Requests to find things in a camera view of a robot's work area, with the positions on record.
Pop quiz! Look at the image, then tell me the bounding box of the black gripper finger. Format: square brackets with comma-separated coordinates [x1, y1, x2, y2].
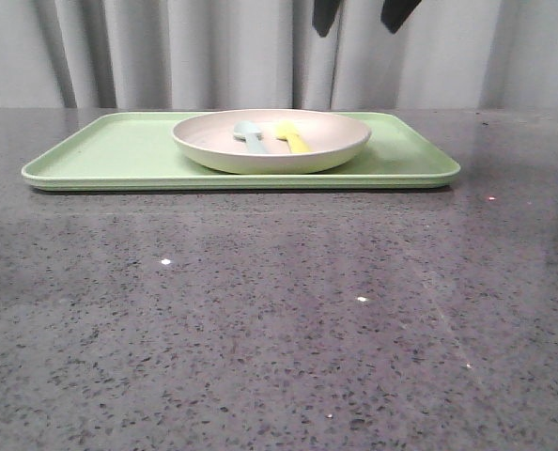
[312, 0, 340, 38]
[380, 0, 421, 34]

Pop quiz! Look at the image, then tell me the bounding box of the yellow plastic fork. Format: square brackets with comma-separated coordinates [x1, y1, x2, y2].
[274, 120, 311, 154]

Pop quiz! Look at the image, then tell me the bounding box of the beige round plate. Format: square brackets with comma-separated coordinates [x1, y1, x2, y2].
[172, 109, 371, 175]

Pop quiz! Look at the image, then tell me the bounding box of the light blue plastic spoon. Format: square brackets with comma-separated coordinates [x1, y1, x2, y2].
[233, 120, 269, 155]

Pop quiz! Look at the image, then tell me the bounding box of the light green plastic tray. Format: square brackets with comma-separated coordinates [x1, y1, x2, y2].
[22, 112, 460, 192]

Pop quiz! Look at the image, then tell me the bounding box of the grey pleated curtain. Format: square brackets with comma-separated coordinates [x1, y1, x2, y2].
[0, 1, 558, 110]

